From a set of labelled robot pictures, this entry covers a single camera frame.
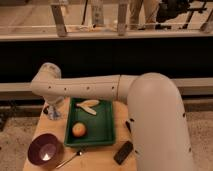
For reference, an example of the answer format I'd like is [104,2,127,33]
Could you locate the metal spoon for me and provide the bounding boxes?
[55,149,85,169]

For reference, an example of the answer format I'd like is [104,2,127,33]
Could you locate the purple bowl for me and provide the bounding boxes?
[27,133,61,166]

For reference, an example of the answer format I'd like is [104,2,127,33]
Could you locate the wooden railing post left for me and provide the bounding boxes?
[51,0,67,37]

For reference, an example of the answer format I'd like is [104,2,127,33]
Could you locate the green plastic tray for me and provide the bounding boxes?
[64,98,115,148]

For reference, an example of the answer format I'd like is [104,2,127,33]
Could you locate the black equipment background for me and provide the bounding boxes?
[155,0,212,30]

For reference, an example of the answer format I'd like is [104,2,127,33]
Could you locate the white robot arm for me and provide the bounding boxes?
[30,63,196,171]

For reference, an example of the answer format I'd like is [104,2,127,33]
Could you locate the small metal cup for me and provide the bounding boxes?
[43,106,49,115]

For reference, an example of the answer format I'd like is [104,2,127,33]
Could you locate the person legs beige trousers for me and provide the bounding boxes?
[128,0,161,30]

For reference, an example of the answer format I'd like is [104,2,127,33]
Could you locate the black rectangular block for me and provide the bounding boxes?
[114,141,133,165]

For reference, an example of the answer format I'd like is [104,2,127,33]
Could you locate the peeled banana piece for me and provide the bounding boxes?
[76,100,99,115]

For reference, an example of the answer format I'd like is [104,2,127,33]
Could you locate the red yellow apple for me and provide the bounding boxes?
[72,122,87,137]

